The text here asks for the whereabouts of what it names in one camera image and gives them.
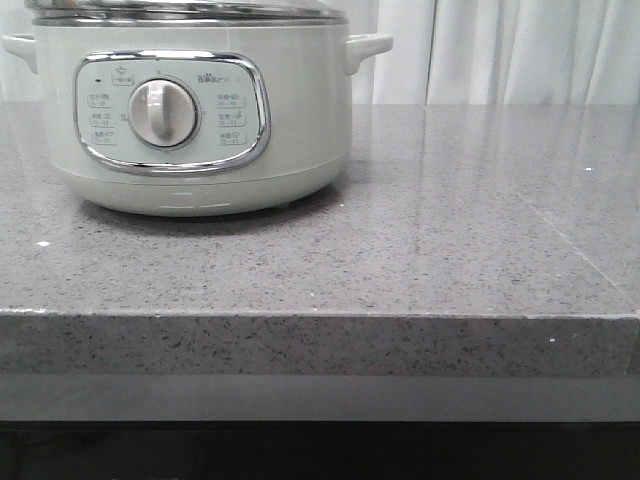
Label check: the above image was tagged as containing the glass pot lid steel rim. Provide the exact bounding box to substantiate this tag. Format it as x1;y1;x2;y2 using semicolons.
24;1;347;26

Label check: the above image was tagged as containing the pale green electric cooking pot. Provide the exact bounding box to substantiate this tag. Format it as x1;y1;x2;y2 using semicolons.
2;24;393;217

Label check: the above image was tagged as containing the grey round control knob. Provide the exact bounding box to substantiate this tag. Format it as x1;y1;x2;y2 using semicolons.
128;79;197;148

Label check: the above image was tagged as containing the white curtain backdrop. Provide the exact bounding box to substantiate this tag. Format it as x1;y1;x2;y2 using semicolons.
1;1;639;106

